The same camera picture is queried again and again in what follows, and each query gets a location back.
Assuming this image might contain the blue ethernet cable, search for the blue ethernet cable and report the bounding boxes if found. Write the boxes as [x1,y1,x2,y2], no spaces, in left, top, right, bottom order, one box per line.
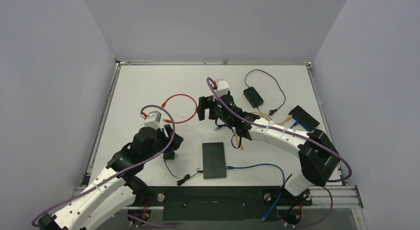
[214,120,300,131]
[225,163,285,222]

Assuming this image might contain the red ethernet cable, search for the red ethernet cable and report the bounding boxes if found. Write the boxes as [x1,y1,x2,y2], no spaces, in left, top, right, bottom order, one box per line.
[159,93,198,125]

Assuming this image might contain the black power adapter with cord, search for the black power adapter with cord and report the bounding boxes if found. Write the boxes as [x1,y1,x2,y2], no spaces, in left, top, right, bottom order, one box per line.
[243,69,286,116]

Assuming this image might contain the yellow ethernet cable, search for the yellow ethernet cable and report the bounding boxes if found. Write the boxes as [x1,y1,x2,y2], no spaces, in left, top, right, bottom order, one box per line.
[234,112,293,150]

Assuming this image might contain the black network switch small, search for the black network switch small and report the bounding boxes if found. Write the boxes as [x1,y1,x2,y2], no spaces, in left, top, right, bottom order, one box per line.
[288,106,320,132]

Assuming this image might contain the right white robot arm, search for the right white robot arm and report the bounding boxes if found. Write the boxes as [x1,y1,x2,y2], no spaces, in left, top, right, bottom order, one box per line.
[197,95,340,204]

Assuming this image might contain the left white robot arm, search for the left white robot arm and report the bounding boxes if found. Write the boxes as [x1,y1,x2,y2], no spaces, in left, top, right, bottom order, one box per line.
[35,124,184,230]

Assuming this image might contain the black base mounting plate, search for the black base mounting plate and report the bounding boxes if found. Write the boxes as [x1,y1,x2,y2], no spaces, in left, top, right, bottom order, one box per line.
[131,186,312,221]

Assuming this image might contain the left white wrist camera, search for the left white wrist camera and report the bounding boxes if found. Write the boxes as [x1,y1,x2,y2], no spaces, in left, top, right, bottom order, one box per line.
[143,111,162,130]

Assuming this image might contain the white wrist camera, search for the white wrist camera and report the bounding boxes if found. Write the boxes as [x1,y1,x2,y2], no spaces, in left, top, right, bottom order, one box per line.
[215,79,229,97]
[143,111,162,130]

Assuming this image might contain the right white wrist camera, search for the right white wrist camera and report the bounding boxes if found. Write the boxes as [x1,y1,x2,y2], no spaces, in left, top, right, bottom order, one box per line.
[215,79,229,97]

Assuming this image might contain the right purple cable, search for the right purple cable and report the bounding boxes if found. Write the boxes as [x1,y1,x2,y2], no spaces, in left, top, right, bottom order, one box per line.
[206,77,353,183]

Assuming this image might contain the purple cable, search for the purple cable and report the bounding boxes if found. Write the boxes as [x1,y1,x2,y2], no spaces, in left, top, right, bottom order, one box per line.
[206,77,353,183]
[31,105,176,228]

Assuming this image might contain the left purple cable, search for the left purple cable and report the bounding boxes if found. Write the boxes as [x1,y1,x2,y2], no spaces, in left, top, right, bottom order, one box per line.
[31,105,176,228]

